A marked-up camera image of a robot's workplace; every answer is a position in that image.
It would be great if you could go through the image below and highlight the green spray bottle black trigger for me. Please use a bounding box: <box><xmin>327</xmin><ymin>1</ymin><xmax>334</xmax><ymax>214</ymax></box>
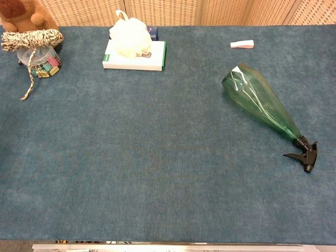
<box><xmin>221</xmin><ymin>62</ymin><xmax>318</xmax><ymax>173</ymax></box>

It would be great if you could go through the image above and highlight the aluminium profile rail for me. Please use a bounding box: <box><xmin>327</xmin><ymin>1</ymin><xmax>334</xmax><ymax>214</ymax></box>
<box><xmin>31</xmin><ymin>243</ymin><xmax>310</xmax><ymax>252</ymax></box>

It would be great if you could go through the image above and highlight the dark blue small box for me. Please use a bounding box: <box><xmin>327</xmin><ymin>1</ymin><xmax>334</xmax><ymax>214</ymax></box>
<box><xmin>146</xmin><ymin>26</ymin><xmax>160</xmax><ymax>41</ymax></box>

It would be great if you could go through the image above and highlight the white pink wedge eraser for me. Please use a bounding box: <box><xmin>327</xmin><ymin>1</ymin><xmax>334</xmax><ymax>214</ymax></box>
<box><xmin>230</xmin><ymin>39</ymin><xmax>255</xmax><ymax>49</ymax></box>

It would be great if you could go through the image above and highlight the blue felt table cloth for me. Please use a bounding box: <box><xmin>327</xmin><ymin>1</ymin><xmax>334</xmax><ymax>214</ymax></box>
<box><xmin>0</xmin><ymin>25</ymin><xmax>336</xmax><ymax>244</ymax></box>

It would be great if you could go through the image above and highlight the white box with green edge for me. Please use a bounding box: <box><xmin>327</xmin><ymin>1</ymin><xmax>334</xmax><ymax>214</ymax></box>
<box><xmin>102</xmin><ymin>40</ymin><xmax>167</xmax><ymax>71</ymax></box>

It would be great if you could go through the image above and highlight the brown plush toy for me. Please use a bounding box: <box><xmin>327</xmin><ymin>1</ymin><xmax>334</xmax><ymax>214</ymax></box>
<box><xmin>0</xmin><ymin>0</ymin><xmax>60</xmax><ymax>34</ymax></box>

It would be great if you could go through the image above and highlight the clear jar of coloured clips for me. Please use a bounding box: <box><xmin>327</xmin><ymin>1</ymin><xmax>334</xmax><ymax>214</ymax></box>
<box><xmin>16</xmin><ymin>47</ymin><xmax>62</xmax><ymax>79</ymax></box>

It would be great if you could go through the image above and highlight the beige brown twine bundle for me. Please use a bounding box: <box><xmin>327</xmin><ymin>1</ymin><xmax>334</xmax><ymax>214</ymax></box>
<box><xmin>1</xmin><ymin>28</ymin><xmax>65</xmax><ymax>101</ymax></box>

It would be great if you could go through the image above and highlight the woven wicker folding screen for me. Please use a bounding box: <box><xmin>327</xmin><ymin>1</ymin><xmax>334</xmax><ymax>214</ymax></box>
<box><xmin>39</xmin><ymin>0</ymin><xmax>336</xmax><ymax>27</ymax></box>

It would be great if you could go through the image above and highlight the cream mesh bath loofah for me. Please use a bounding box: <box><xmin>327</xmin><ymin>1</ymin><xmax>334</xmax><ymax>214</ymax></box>
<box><xmin>109</xmin><ymin>9</ymin><xmax>153</xmax><ymax>58</ymax></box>

